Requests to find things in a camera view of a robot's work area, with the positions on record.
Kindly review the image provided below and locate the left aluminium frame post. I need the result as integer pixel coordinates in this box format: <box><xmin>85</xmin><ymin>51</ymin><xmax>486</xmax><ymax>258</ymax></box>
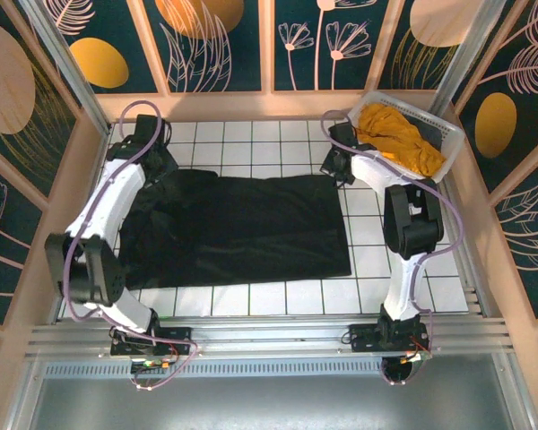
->
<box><xmin>18</xmin><ymin>0</ymin><xmax>114</xmax><ymax>136</ymax></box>

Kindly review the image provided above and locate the orange t-shirt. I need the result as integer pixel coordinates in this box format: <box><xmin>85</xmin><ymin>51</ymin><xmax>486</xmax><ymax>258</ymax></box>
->
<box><xmin>356</xmin><ymin>102</ymin><xmax>447</xmax><ymax>178</ymax></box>

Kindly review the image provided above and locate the aluminium frame post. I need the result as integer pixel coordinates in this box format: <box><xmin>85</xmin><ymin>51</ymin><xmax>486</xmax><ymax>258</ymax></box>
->
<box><xmin>428</xmin><ymin>0</ymin><xmax>517</xmax><ymax>118</ymax></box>
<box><xmin>18</xmin><ymin>0</ymin><xmax>114</xmax><ymax>136</ymax></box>

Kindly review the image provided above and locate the dark grey t-shirt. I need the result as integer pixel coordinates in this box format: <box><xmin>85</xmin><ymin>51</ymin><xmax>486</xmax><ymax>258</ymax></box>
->
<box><xmin>414</xmin><ymin>119</ymin><xmax>446</xmax><ymax>150</ymax></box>

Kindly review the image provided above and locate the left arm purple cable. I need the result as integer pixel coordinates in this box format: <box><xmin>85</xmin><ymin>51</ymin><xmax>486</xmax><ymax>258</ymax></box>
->
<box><xmin>61</xmin><ymin>100</ymin><xmax>201</xmax><ymax>392</ymax></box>

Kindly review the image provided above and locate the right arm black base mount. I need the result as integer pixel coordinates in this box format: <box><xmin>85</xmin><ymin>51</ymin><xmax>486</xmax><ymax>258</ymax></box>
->
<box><xmin>343</xmin><ymin>321</ymin><xmax>431</xmax><ymax>356</ymax></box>

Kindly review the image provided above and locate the slotted metal cable duct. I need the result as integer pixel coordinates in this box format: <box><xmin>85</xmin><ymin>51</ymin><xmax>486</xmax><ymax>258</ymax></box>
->
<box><xmin>41</xmin><ymin>359</ymin><xmax>499</xmax><ymax>378</ymax></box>

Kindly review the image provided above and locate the right aluminium frame post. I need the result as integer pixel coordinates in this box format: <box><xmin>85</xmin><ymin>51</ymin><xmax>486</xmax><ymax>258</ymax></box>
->
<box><xmin>428</xmin><ymin>0</ymin><xmax>517</xmax><ymax>118</ymax></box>

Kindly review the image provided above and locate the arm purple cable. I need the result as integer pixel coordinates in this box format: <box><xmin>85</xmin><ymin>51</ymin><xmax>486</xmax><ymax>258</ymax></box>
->
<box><xmin>320</xmin><ymin>108</ymin><xmax>467</xmax><ymax>387</ymax></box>
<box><xmin>61</xmin><ymin>100</ymin><xmax>201</xmax><ymax>392</ymax></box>

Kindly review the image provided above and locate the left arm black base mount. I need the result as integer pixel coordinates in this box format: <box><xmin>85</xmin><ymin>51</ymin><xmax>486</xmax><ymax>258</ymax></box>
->
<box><xmin>109</xmin><ymin>325</ymin><xmax>194</xmax><ymax>358</ymax></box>

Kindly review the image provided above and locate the grey metal sheet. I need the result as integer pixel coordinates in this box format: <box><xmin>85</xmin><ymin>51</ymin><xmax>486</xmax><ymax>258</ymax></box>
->
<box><xmin>29</xmin><ymin>353</ymin><xmax>537</xmax><ymax>430</ymax></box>

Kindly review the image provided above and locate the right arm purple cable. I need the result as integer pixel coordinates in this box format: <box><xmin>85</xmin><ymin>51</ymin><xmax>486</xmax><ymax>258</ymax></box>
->
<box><xmin>320</xmin><ymin>108</ymin><xmax>467</xmax><ymax>387</ymax></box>

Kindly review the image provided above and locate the aluminium mounting rail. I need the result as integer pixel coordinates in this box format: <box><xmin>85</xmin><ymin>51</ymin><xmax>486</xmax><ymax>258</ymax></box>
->
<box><xmin>25</xmin><ymin>314</ymin><xmax>516</xmax><ymax>360</ymax></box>

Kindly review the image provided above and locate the white plastic basket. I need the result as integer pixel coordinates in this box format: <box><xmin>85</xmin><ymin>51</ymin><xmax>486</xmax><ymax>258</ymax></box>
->
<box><xmin>346</xmin><ymin>90</ymin><xmax>465</xmax><ymax>185</ymax></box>

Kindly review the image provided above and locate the black t-shirt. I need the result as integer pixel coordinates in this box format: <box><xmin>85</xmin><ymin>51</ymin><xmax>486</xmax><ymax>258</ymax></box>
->
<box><xmin>116</xmin><ymin>168</ymin><xmax>353</xmax><ymax>290</ymax></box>

